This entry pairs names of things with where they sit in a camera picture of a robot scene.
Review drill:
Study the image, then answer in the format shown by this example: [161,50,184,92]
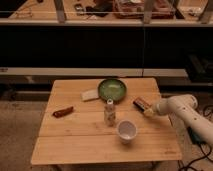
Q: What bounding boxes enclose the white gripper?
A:
[144,99,169,117]

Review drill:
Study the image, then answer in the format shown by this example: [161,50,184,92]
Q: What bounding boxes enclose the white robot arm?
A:
[144,94,213,147]

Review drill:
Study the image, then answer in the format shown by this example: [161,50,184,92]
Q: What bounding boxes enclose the white sponge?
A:
[81,89,99,101]

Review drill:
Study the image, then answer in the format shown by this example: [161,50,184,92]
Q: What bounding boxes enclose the white paper cup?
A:
[116,120,137,144]

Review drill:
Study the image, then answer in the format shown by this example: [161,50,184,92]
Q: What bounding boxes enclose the small clear bottle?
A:
[104,99,116,126]

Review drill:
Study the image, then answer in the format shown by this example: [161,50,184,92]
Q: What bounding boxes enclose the green round plate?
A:
[98,78,127,102]

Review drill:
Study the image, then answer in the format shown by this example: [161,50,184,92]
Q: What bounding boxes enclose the blue power box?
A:
[187,127,205,144]

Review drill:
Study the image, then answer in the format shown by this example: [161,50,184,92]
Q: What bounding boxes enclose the wooden folding table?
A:
[31,78,182,165]

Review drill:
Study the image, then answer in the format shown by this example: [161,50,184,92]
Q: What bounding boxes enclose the brown sausage toy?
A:
[52,106,74,118]

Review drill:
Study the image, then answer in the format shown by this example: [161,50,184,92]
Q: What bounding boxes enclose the red tray on shelf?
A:
[113,0,175,19]

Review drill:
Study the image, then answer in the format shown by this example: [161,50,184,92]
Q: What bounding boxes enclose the black device on shelf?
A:
[74,3,85,15]

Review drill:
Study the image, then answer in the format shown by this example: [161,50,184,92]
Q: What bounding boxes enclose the metal shelf rack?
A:
[0,0,213,77]

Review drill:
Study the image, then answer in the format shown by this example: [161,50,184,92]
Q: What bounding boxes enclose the eyeglasses on shelf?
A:
[14,8,33,19]

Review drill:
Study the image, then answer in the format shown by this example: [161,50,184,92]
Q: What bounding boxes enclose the black floor cable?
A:
[177,143,213,171]

